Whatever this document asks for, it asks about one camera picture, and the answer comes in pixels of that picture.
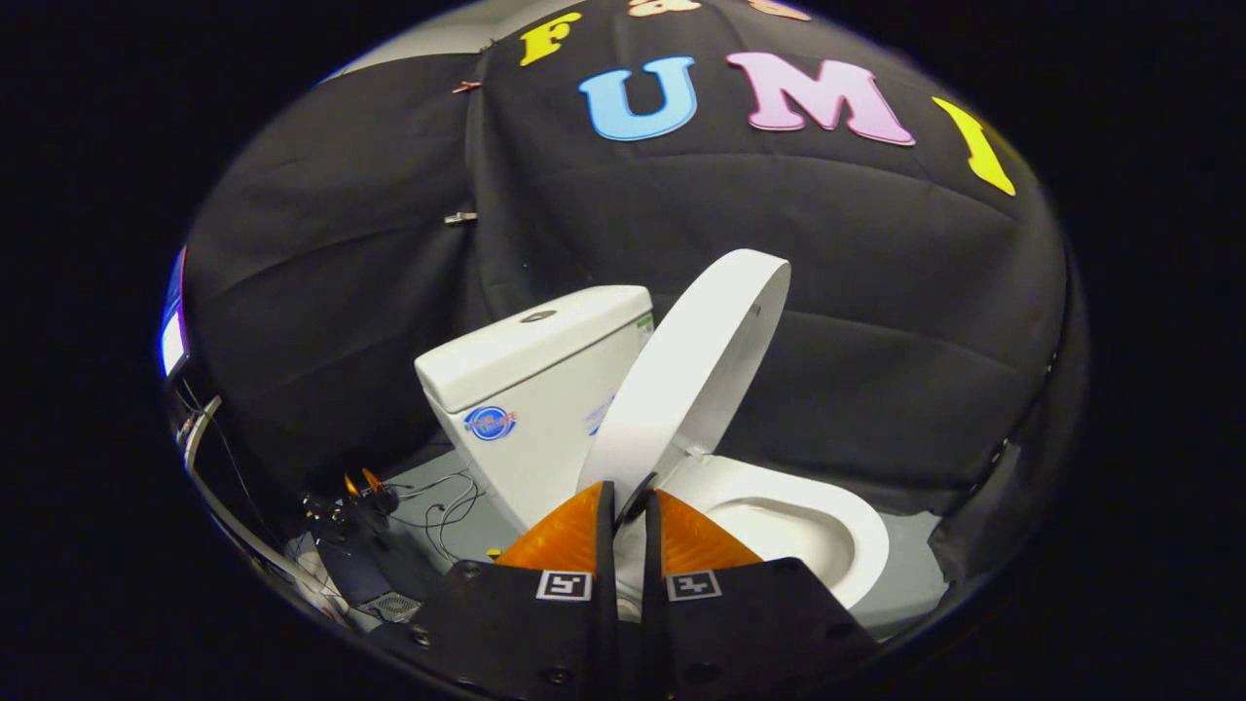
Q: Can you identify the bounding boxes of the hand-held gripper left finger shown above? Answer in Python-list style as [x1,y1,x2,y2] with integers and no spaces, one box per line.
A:
[375,480,619,701]

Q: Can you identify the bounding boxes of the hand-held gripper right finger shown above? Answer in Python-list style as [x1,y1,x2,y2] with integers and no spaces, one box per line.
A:
[638,490,882,701]

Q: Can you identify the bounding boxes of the white toilet lid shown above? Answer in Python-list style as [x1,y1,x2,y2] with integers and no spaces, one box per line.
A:
[576,249,792,519]

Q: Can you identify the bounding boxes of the white toilet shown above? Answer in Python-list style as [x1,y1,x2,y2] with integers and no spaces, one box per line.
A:
[415,284,892,624]

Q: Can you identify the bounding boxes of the dark electronic box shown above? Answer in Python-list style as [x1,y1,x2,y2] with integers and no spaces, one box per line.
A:
[319,543,426,625]

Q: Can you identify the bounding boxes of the black device with orange tips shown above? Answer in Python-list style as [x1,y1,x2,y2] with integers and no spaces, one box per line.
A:
[300,467,401,529]

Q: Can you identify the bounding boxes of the black backdrop cloth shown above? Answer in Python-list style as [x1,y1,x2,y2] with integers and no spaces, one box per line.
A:
[180,0,1083,585]

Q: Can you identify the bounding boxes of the bright screen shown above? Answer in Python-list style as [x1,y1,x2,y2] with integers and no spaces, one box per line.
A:
[160,247,192,378]

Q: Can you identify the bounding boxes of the thin floor cables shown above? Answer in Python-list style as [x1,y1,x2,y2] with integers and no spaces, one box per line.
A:
[383,470,485,563]

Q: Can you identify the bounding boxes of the metal tube frame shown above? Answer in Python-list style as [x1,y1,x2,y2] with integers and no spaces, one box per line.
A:
[180,394,348,621]

